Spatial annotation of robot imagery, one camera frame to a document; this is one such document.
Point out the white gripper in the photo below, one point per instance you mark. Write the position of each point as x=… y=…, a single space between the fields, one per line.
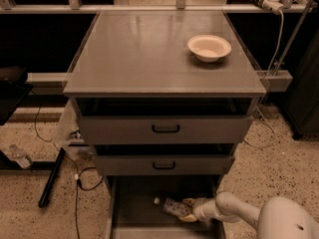
x=199 y=209

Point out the blue labelled plastic bottle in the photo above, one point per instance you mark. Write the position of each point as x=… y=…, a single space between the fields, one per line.
x=172 y=207

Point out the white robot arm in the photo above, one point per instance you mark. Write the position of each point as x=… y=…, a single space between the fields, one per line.
x=278 y=218

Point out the grey bottom drawer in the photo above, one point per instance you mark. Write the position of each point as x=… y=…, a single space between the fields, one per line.
x=133 y=214

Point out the grey drawer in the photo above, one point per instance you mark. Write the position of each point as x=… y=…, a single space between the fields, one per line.
x=185 y=159
x=133 y=214
x=163 y=120

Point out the grey drawer cabinet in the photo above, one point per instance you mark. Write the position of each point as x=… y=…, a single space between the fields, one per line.
x=144 y=54

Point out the grey middle drawer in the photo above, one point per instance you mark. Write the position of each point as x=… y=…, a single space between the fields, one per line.
x=185 y=159

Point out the grey top drawer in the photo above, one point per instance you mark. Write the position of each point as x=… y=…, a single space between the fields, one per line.
x=163 y=120

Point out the clear bottle on floor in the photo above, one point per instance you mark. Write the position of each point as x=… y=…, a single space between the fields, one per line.
x=20 y=156

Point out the black table leg bar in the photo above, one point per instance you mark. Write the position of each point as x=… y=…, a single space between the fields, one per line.
x=44 y=199

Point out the white paper bowl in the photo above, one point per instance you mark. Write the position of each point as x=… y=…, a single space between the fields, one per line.
x=209 y=48

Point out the black side table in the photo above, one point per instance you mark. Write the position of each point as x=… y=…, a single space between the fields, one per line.
x=13 y=89

